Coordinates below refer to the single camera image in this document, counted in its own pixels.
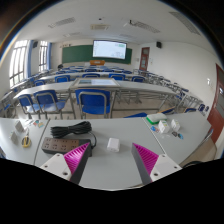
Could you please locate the projector screen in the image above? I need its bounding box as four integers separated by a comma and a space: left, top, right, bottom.
92, 40, 128, 60

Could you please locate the orange wooden podium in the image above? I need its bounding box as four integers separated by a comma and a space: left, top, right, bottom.
89, 59, 106, 66

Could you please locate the group of grey desks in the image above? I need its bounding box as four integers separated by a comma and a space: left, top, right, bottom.
0, 64, 204, 119

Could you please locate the white printed box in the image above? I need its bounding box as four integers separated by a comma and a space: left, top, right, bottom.
170, 118, 181, 132
158, 119, 170, 134

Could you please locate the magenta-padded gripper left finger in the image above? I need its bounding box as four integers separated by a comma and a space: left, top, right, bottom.
39, 142, 92, 185

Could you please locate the group of ceiling lights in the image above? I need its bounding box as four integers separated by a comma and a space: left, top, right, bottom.
47, 11, 203, 38

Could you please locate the small white box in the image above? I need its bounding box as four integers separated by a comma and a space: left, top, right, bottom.
8, 131, 19, 144
13, 119, 25, 133

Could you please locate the white charger block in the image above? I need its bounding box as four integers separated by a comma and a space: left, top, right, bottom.
106, 137, 121, 154

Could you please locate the row of windows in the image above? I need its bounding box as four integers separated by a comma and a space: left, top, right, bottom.
9, 39, 49, 88

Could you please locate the blue curtain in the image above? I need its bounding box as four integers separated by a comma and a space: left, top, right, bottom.
46, 41, 53, 70
26, 39, 34, 78

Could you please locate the dark red door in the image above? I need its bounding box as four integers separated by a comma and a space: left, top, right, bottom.
206, 63, 224, 144

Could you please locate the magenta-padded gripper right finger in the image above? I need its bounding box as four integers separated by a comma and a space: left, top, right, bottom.
131, 143, 183, 186

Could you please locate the brown door with window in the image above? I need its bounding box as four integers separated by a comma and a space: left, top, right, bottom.
139, 46, 150, 72

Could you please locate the black coiled cable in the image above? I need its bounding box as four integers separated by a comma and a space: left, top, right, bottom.
49, 120, 98, 149

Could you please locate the green chalkboard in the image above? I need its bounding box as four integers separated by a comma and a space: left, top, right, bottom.
61, 44, 133, 65

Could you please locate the ceiling air conditioner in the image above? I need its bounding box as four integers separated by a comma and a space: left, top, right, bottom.
90, 24, 110, 31

